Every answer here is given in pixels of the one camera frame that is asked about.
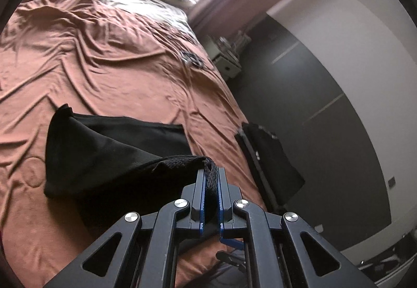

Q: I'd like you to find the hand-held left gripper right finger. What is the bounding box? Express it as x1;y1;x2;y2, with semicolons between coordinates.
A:
218;168;377;288

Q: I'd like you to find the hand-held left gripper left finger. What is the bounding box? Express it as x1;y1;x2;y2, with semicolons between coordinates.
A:
42;171;207;288

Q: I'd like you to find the stack of dark clothes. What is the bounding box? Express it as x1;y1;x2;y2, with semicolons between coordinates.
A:
234;122;306;210

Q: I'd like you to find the black tank top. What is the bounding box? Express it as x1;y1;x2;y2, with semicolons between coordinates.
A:
44;104;218;236

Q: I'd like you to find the white nightstand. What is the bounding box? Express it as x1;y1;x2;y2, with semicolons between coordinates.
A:
208;35;243;82

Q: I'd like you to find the small black object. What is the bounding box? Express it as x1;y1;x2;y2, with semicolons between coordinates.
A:
181;51;204;69

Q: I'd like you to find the bed with brown sheet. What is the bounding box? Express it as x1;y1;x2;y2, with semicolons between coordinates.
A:
0;0;271;288

